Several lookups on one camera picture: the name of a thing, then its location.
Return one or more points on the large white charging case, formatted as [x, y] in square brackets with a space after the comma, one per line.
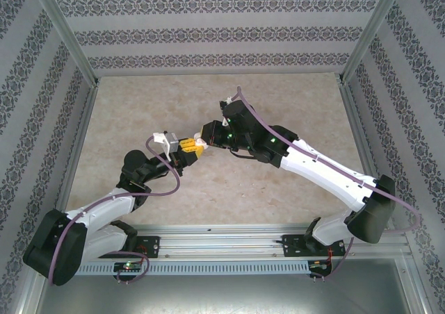
[199, 141]

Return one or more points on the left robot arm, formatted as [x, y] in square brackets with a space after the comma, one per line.
[101, 208]

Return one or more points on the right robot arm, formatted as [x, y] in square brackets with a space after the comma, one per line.
[323, 168]

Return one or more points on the grey metal sheet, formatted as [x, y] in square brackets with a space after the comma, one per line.
[222, 296]

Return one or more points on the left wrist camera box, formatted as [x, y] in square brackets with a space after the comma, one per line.
[170, 144]

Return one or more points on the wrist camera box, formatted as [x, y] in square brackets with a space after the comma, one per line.
[170, 144]
[227, 101]

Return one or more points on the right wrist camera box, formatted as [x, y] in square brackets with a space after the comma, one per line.
[227, 101]

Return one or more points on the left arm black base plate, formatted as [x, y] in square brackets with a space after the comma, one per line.
[151, 246]

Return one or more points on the aluminium side rail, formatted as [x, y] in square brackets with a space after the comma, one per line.
[359, 126]
[80, 126]

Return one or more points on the aluminium mounting rail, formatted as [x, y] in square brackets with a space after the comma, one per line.
[222, 241]

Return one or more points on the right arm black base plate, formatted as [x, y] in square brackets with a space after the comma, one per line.
[292, 246]

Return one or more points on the aluminium frame post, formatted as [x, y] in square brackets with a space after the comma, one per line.
[373, 29]
[62, 29]

